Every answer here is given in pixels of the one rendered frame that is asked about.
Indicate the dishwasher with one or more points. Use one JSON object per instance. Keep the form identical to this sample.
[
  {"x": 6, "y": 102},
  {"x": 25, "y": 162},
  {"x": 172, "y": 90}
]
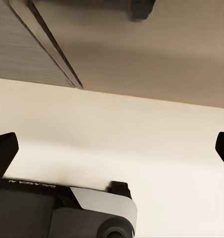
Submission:
[{"x": 22, "y": 57}]

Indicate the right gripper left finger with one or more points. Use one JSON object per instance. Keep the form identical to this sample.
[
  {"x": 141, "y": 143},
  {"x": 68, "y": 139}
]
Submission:
[{"x": 8, "y": 149}]

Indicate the cabinet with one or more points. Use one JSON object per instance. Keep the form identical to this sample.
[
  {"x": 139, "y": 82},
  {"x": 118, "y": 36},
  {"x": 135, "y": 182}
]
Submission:
[{"x": 170, "y": 50}]

